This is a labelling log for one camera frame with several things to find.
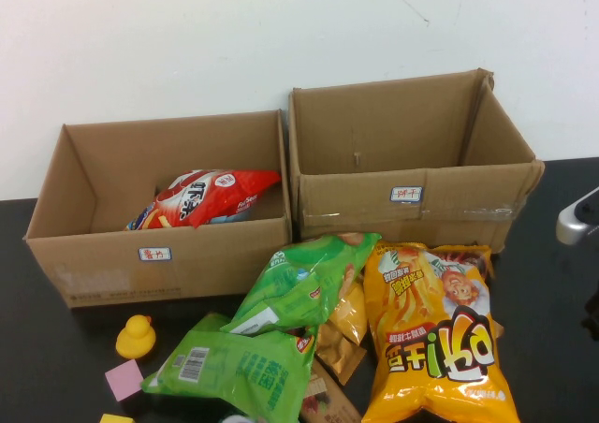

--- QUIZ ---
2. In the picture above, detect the brown biscuit pack with picture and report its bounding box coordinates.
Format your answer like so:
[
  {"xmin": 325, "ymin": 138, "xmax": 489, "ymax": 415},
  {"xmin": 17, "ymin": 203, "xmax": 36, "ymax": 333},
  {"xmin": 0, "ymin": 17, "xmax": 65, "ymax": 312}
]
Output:
[{"xmin": 299, "ymin": 359, "xmax": 362, "ymax": 423}]

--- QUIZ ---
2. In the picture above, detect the cardboard box with sf-express print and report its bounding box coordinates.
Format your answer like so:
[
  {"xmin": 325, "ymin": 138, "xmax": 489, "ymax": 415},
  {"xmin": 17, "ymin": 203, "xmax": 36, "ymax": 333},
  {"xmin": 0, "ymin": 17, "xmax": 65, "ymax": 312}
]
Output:
[{"xmin": 23, "ymin": 109, "xmax": 294, "ymax": 309}]

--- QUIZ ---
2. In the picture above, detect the green chips bag with logo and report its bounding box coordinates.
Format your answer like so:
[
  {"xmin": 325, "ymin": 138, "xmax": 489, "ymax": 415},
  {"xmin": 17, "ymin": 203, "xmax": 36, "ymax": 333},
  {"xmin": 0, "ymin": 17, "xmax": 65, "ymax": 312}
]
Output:
[{"xmin": 219, "ymin": 232, "xmax": 383, "ymax": 336}]

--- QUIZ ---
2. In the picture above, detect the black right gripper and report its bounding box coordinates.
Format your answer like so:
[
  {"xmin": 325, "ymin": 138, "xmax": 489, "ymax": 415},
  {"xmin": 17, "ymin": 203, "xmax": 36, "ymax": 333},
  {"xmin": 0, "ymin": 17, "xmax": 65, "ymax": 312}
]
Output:
[{"xmin": 582, "ymin": 296, "xmax": 599, "ymax": 331}]

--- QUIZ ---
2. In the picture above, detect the small yellow snack packet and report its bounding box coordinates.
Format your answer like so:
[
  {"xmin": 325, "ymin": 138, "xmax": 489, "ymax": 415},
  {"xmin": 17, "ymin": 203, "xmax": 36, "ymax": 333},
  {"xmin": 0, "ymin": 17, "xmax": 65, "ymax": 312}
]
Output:
[{"xmin": 327, "ymin": 280, "xmax": 369, "ymax": 347}]

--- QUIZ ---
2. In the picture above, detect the white label with red characters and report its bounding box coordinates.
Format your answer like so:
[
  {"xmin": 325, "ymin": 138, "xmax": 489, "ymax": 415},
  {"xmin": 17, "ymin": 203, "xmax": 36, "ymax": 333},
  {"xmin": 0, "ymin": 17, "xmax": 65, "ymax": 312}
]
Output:
[
  {"xmin": 390, "ymin": 186, "xmax": 424, "ymax": 204},
  {"xmin": 138, "ymin": 246, "xmax": 172, "ymax": 262}
]

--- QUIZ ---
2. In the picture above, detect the large yellow fries snack bag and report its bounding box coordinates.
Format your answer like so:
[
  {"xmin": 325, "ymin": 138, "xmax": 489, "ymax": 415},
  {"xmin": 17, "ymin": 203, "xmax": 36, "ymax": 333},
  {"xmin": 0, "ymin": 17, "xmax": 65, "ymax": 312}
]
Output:
[{"xmin": 360, "ymin": 240, "xmax": 521, "ymax": 423}]

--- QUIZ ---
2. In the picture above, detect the golden brown snack packet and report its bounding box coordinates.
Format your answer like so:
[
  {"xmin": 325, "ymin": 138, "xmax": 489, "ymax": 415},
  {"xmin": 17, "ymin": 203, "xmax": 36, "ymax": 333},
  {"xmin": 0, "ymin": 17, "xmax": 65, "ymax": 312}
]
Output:
[{"xmin": 314, "ymin": 319, "xmax": 367, "ymax": 387}]

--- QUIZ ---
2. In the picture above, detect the taped cardboard box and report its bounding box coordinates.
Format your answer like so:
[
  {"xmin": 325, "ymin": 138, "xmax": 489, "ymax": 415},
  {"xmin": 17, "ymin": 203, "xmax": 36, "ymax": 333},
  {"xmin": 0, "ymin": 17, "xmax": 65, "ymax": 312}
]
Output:
[{"xmin": 287, "ymin": 68, "xmax": 547, "ymax": 255}]

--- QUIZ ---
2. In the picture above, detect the pink foam cube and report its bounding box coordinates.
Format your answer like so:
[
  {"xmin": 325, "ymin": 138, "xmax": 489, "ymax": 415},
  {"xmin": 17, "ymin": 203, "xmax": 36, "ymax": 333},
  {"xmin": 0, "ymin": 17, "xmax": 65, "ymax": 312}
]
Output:
[{"xmin": 104, "ymin": 358, "xmax": 145, "ymax": 402}]

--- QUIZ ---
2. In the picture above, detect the yellow rubber duck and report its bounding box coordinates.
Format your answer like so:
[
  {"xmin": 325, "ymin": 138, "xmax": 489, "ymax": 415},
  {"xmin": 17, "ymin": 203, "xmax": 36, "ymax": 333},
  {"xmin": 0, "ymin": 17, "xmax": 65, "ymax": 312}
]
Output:
[{"xmin": 115, "ymin": 314, "xmax": 157, "ymax": 359}]

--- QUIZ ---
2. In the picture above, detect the red prawn cracker bag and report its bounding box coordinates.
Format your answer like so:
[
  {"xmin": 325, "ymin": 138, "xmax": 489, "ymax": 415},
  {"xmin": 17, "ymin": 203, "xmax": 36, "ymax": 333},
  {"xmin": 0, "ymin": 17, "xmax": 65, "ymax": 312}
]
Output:
[{"xmin": 124, "ymin": 168, "xmax": 282, "ymax": 231}]

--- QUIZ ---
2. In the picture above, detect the green chips bag with barcode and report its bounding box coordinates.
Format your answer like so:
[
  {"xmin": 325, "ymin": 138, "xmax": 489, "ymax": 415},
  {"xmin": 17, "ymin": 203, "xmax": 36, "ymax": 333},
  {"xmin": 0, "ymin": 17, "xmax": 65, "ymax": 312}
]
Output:
[{"xmin": 140, "ymin": 313, "xmax": 319, "ymax": 423}]

